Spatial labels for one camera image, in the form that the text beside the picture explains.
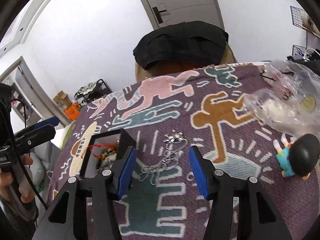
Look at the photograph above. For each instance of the clear plastic bag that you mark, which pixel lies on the clear plastic bag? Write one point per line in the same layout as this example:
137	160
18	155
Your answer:
285	100

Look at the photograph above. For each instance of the black square box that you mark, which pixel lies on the black square box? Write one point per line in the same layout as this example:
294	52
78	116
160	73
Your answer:
105	152

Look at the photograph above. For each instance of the black jacket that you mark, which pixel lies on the black jacket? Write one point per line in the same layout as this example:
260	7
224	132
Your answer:
180	45

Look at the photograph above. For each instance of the tan chair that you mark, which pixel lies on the tan chair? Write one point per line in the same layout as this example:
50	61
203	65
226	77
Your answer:
155	73

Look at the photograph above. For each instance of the black shoe rack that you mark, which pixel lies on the black shoe rack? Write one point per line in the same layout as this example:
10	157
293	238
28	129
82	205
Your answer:
92	92

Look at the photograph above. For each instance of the brown cardboard box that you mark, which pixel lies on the brown cardboard box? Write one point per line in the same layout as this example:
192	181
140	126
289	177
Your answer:
62	101

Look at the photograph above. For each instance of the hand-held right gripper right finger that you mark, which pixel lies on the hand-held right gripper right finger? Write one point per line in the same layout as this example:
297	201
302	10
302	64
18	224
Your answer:
197	170

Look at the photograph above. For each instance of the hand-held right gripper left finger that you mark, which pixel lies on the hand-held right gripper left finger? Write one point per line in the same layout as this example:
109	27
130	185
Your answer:
127	172

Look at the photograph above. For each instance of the grey side door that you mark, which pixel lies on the grey side door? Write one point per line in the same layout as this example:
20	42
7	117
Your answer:
30	90

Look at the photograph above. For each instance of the black-haired doll figurine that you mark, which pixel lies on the black-haired doll figurine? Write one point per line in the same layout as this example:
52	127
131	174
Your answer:
297	155

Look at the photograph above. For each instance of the orange bag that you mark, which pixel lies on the orange bag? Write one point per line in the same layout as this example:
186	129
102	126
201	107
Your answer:
72	111

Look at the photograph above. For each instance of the green floor mat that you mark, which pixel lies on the green floor mat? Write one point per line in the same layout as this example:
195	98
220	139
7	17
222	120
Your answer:
68	135

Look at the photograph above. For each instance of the person's left forearm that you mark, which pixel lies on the person's left forearm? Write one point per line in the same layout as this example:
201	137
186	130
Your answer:
15	215

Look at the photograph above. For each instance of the printed blanket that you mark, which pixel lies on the printed blanket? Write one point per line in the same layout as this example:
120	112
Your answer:
225	142

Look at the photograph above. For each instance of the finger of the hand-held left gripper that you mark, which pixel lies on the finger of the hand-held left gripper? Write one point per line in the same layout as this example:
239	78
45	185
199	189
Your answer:
37	136
48	122

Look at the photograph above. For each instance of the person's left hand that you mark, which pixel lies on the person's left hand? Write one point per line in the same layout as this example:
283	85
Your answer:
10	185

